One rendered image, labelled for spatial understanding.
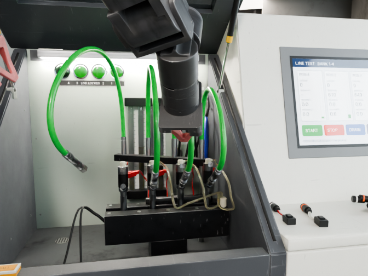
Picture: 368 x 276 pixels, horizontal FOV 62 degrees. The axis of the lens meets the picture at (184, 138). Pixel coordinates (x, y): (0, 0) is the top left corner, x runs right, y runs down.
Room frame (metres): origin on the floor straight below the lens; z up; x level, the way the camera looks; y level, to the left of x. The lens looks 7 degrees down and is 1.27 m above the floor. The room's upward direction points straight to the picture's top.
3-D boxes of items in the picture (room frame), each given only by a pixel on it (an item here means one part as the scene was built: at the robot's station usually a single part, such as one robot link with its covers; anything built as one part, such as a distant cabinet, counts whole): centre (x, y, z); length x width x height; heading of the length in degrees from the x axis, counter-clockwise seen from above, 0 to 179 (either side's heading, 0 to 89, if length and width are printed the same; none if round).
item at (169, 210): (0.85, 0.05, 0.91); 0.34 x 0.10 x 0.15; 100
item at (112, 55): (1.09, 0.21, 1.43); 0.54 x 0.03 x 0.02; 100
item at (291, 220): (0.77, -0.25, 0.99); 0.12 x 0.02 x 0.02; 6
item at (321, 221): (0.76, -0.33, 0.99); 0.12 x 0.02 x 0.02; 1
